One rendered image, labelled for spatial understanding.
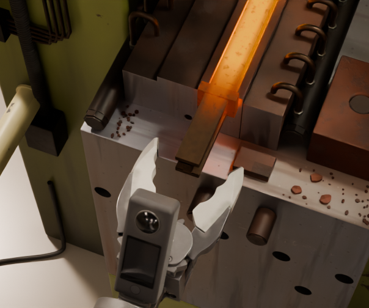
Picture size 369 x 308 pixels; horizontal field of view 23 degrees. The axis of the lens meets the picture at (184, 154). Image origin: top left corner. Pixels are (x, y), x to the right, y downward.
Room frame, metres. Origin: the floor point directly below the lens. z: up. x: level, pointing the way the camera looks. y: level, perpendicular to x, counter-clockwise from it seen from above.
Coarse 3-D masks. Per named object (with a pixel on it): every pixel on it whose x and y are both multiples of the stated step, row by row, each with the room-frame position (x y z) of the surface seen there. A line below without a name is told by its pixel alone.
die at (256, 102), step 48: (192, 0) 0.73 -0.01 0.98; (240, 0) 0.71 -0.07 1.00; (288, 0) 0.72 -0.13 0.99; (144, 48) 0.66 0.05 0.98; (192, 48) 0.65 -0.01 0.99; (288, 48) 0.65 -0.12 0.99; (144, 96) 0.61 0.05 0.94; (192, 96) 0.59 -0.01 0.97; (240, 96) 0.57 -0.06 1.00; (288, 96) 0.58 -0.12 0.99
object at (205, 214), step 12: (240, 168) 0.48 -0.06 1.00; (228, 180) 0.46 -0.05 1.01; (240, 180) 0.46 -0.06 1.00; (216, 192) 0.44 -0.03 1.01; (228, 192) 0.44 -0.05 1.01; (204, 204) 0.43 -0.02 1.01; (216, 204) 0.43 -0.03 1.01; (228, 204) 0.43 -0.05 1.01; (192, 216) 0.42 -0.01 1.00; (204, 216) 0.42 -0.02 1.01; (216, 216) 0.42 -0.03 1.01; (204, 228) 0.40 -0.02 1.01
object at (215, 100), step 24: (264, 0) 0.71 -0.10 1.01; (240, 24) 0.67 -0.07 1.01; (264, 24) 0.68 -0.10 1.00; (240, 48) 0.63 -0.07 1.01; (216, 72) 0.60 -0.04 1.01; (240, 72) 0.60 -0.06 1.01; (216, 96) 0.56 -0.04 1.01; (192, 120) 0.53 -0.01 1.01; (216, 120) 0.53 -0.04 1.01; (192, 144) 0.50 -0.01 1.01; (192, 168) 0.48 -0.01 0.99
